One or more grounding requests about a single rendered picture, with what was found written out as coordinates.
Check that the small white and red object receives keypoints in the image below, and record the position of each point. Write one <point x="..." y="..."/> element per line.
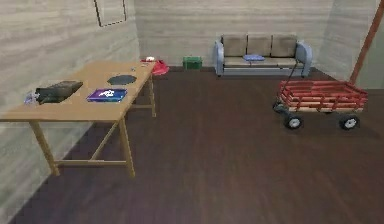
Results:
<point x="149" y="59"/>

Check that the blue sofa with beige cushions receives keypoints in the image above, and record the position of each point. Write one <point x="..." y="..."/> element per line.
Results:
<point x="260" y="55"/>

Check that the black flat box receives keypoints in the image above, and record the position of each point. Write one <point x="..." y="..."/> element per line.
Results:
<point x="57" y="91"/>

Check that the small pale blue object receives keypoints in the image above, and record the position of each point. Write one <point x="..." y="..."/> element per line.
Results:
<point x="31" y="98"/>

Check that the red wagon with black wheels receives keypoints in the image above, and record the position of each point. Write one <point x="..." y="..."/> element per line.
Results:
<point x="320" y="96"/>

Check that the light wooden table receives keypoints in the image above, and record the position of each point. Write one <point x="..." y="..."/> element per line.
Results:
<point x="80" y="106"/>

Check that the blue flat cushion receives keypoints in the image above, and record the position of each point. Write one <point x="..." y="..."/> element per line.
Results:
<point x="254" y="57"/>

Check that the blue and white book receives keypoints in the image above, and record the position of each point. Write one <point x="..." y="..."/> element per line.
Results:
<point x="107" y="95"/>

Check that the red cloth bag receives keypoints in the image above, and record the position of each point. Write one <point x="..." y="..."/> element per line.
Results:
<point x="160" y="68"/>

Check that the dark framed wall picture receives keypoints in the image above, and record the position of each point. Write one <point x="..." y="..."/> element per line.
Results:
<point x="110" y="12"/>

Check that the green box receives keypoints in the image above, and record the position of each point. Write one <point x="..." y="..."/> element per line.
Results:
<point x="192" y="62"/>

